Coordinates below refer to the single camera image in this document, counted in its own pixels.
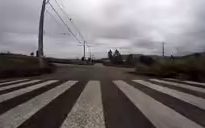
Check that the dark clump of trees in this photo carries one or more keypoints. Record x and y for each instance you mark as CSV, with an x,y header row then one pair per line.
x,y
114,56

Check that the dry grass verge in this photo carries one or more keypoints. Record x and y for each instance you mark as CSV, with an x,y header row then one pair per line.
x,y
186,68

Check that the short utility pole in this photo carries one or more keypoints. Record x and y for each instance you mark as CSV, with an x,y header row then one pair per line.
x,y
84,50

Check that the grey asphalt road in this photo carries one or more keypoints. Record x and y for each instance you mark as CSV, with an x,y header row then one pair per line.
x,y
90,71

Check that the white zebra crossing stripes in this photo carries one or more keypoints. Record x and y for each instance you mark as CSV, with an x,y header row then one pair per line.
x,y
90,106

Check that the tall utility pole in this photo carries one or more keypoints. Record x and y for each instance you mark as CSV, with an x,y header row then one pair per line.
x,y
41,30

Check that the dark grassy bank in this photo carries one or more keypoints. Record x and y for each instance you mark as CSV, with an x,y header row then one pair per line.
x,y
16,66

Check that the distant hill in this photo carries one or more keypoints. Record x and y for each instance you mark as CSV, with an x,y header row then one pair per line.
x,y
193,54

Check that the thin pole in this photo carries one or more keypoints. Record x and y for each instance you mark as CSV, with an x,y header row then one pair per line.
x,y
163,49

